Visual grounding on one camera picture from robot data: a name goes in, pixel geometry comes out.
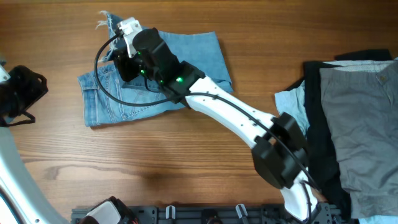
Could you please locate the right white rail clip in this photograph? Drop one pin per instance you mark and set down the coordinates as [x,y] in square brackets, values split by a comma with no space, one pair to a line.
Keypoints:
[241,211]

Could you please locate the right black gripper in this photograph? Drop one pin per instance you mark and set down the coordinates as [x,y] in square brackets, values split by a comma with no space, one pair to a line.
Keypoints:
[128,72]

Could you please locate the black mounting rail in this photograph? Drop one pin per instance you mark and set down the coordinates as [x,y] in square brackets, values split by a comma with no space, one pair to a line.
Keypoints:
[266,214]

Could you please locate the light blue denim jeans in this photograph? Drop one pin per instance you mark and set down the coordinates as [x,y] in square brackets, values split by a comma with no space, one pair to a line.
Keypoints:
[109,100]

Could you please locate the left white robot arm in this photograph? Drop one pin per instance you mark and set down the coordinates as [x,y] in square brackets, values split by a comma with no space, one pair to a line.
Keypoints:
[19,191]

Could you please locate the white rail clip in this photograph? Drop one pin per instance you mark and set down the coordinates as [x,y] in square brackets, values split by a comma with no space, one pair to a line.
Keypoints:
[170,212]
[241,211]

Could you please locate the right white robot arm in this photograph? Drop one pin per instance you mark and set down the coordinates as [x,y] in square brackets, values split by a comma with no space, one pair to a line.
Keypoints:
[278,148]

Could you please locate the grey garment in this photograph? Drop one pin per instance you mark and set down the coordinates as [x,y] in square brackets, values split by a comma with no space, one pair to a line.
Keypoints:
[361,111]

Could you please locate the left white rail clip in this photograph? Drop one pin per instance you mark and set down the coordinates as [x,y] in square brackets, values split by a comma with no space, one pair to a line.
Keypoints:
[170,212]

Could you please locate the black garment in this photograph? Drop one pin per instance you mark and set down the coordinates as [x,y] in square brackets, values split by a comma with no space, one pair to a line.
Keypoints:
[324,167]

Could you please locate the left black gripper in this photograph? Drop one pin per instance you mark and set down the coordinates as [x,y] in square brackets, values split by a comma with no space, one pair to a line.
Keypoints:
[34,89]

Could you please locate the light blue shirt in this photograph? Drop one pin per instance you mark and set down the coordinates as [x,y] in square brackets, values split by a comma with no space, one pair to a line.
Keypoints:
[292,102]

